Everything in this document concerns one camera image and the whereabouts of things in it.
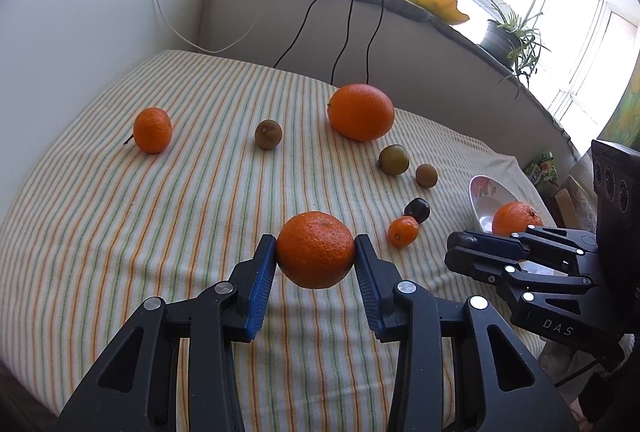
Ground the dark purple plum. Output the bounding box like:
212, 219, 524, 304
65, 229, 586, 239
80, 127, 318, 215
404, 198, 431, 224

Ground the brown kiwi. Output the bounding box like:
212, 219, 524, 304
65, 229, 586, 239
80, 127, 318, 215
254, 120, 283, 150
416, 163, 438, 189

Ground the green-brown plum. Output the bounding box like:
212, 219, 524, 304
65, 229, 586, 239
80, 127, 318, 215
378, 145, 409, 176

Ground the stemmed mandarin orange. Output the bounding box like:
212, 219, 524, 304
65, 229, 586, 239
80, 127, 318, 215
125, 106, 172, 155

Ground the tiny orange kumquat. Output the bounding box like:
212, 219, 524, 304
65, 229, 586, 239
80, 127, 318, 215
387, 215, 420, 249

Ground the green snack bag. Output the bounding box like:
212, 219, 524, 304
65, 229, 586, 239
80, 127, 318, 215
524, 151, 559, 197

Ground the black cable middle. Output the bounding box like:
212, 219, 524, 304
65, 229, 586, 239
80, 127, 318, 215
330, 0, 366, 85

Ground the black cable left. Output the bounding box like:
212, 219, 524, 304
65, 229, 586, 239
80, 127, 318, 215
272, 0, 346, 70

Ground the colourful wall painting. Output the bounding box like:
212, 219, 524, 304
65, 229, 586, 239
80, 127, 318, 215
599, 57, 640, 151

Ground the medium mandarin orange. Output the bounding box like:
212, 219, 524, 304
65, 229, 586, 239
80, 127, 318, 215
276, 211, 356, 290

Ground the striped cloth cover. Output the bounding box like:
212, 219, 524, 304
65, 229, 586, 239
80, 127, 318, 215
1, 51, 544, 412

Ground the grey windowsill mat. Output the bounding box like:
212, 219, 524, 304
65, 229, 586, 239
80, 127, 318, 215
247, 0, 570, 155

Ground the large orange in bowl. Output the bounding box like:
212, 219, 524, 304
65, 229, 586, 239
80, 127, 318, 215
491, 201, 542, 237

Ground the large navel orange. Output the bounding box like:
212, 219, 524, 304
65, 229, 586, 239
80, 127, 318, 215
328, 84, 395, 143

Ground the yellow wavy dish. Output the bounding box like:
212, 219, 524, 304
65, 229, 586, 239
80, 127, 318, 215
406, 0, 470, 25

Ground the potted spider plant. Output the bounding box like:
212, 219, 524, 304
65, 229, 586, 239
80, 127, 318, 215
480, 0, 549, 89

